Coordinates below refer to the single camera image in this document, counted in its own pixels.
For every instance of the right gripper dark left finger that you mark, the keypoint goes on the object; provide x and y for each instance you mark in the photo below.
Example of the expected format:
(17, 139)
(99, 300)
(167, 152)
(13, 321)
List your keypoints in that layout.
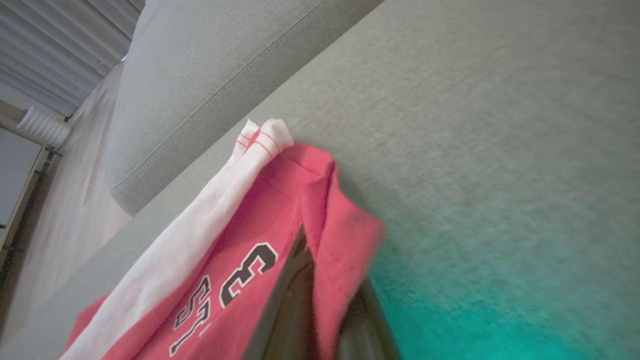
(295, 315)

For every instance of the grey pleated curtain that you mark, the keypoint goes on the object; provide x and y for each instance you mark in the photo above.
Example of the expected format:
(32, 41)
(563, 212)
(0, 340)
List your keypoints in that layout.
(60, 45)

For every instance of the large grey sofa seat cushion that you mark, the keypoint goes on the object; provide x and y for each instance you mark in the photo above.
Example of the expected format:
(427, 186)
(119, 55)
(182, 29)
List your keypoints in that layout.
(500, 150)

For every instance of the red jersey with black lettering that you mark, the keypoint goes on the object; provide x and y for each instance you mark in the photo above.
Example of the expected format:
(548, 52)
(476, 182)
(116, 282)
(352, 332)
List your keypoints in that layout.
(280, 200)

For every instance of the grey and green TV cabinet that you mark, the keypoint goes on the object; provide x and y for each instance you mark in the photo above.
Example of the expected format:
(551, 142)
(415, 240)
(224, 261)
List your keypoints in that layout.
(15, 165)

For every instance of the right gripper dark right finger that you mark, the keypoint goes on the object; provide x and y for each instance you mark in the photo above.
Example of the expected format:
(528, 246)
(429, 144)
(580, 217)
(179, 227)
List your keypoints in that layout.
(367, 330)

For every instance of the small grey sofa seat cushion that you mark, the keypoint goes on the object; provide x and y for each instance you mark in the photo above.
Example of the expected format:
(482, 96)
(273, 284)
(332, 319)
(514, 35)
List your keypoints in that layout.
(200, 75)

